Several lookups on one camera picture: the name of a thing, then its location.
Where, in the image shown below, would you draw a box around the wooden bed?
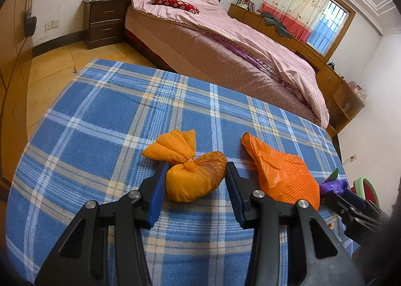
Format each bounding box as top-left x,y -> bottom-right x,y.
113,0 -> 339,137

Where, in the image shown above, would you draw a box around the small white containers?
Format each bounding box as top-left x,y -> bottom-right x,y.
348,81 -> 370,98

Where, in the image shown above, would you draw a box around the black hanging bag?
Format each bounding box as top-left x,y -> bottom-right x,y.
24,7 -> 38,38

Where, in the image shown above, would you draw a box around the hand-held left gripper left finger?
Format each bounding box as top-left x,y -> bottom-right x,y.
34,161 -> 171,286

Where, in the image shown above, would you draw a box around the green rimmed red bin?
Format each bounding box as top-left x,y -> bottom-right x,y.
352,177 -> 380,208

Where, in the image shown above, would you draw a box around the wooden wardrobe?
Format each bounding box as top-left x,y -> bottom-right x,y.
0,0 -> 36,199

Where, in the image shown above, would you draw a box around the dark wooden nightstand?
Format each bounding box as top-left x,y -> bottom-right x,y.
82,0 -> 130,50

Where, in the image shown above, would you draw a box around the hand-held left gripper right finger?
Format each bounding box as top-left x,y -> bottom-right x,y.
225,162 -> 365,286

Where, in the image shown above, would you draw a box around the wooden cabinet desk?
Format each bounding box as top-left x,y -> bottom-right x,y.
228,3 -> 366,137

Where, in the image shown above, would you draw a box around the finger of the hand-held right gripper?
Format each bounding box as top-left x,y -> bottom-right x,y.
323,191 -> 384,222
340,209 -> 389,244

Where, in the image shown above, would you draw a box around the grey clothes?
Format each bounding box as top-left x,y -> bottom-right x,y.
261,12 -> 293,39

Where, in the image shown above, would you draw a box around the orange plastic bag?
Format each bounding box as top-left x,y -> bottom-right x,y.
141,129 -> 228,202
241,132 -> 321,211

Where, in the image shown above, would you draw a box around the blue plaid blanket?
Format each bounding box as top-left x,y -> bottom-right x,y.
6,58 -> 361,286

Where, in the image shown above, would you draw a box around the red floral pillow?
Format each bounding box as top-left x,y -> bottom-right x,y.
152,0 -> 201,15

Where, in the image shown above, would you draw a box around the floral curtain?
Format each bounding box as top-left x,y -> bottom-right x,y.
260,0 -> 333,42

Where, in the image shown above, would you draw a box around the window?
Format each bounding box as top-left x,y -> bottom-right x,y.
305,0 -> 356,59

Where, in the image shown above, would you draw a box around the pink quilt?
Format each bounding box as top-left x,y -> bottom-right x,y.
125,0 -> 329,128

